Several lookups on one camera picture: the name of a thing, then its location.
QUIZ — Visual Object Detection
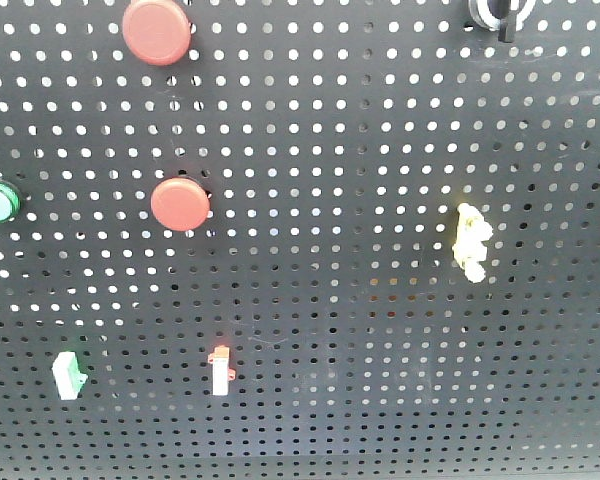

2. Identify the red mushroom push button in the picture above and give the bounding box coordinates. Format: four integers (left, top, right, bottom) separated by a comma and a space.
150, 177, 210, 231

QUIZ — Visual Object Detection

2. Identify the upper red mushroom button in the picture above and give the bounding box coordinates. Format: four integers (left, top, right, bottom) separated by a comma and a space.
122, 0, 192, 66

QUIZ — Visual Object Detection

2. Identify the black perforated pegboard panel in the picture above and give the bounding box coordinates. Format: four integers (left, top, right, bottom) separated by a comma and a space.
0, 1, 600, 479

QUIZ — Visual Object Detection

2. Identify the white red rocker switch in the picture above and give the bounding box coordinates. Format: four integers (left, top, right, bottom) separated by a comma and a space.
207, 345, 236, 396

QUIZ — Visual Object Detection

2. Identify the yellow toggle switch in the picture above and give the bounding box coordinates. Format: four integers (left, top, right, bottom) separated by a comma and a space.
452, 203, 493, 283

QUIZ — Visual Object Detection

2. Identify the white green rocker switch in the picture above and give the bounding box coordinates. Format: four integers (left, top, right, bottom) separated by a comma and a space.
52, 351, 88, 401

